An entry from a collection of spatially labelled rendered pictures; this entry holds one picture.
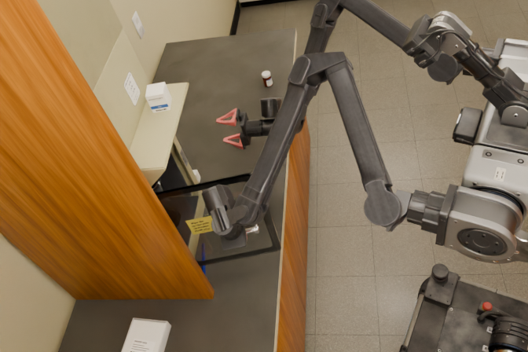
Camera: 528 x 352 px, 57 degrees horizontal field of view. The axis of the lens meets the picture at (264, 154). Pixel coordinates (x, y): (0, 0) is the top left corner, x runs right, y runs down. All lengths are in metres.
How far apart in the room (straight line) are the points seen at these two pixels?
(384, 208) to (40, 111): 0.72
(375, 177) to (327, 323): 1.54
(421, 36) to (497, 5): 3.25
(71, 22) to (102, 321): 1.00
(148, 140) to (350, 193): 1.81
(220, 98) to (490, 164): 1.41
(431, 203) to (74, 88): 0.73
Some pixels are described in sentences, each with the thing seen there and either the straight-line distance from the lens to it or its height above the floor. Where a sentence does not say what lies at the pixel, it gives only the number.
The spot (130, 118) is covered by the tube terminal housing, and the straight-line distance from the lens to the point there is 1.32.
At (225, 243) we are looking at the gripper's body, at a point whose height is 1.27.
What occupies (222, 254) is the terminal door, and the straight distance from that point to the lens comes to 1.58.
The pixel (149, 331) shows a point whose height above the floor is 0.98.
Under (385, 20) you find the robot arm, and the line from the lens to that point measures 1.45.
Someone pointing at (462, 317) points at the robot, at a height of 0.26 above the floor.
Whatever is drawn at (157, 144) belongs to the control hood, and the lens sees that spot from 1.26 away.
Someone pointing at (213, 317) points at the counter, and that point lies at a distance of 1.60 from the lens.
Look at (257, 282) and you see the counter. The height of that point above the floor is 0.94.
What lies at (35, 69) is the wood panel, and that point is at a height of 1.90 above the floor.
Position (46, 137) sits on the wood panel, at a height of 1.72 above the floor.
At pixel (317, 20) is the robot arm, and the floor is 1.53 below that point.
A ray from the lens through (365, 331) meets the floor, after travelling 2.51.
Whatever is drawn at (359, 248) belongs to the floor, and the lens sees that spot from 2.71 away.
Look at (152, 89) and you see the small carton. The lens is 1.34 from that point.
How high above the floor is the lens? 2.35
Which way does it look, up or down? 47 degrees down
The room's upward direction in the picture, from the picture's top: 17 degrees counter-clockwise
